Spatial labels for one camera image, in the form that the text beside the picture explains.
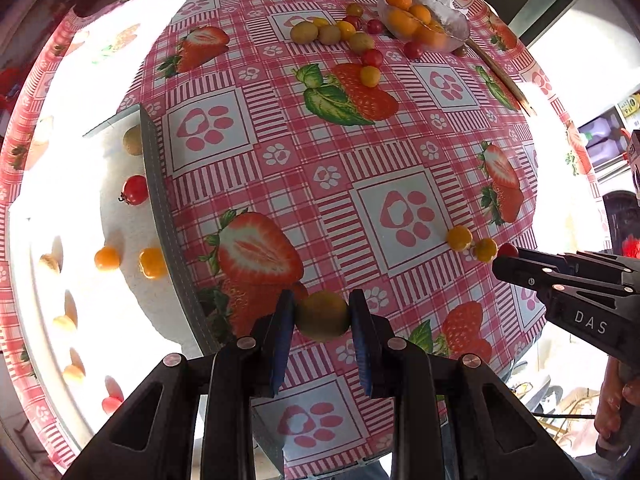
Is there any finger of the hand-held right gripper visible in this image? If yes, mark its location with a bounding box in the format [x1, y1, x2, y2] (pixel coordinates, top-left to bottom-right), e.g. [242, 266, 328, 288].
[511, 247, 637, 274]
[491, 256, 634, 298]

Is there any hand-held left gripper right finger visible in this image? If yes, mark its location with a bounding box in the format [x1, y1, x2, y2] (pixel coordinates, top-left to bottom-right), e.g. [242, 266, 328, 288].
[348, 289, 583, 480]

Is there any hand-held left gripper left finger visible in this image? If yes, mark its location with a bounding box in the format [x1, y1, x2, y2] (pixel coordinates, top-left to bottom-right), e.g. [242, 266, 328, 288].
[65, 289, 297, 480]

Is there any white rectangular tray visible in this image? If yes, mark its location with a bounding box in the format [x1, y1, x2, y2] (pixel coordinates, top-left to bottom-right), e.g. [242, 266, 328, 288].
[7, 104, 286, 480]

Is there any person's right hand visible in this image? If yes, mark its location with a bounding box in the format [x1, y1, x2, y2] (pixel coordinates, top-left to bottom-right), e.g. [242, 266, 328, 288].
[594, 357, 627, 442]

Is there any purple bottle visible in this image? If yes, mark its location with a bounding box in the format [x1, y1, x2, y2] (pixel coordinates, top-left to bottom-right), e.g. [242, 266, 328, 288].
[582, 112, 631, 158]

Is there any pink strawberry printed tablecloth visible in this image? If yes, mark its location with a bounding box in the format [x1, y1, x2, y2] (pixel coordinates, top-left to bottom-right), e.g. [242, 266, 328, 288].
[0, 0, 608, 478]

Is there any long wooden stick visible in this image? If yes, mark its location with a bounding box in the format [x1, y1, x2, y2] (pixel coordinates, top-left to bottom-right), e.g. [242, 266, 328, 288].
[344, 0, 537, 117]

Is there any clear glass bowl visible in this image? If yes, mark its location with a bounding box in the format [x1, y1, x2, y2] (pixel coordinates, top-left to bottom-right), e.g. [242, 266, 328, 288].
[376, 0, 472, 53]

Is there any crumpled white tissue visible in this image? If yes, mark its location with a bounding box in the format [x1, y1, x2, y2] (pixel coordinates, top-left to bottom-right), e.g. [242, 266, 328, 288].
[427, 0, 471, 26]

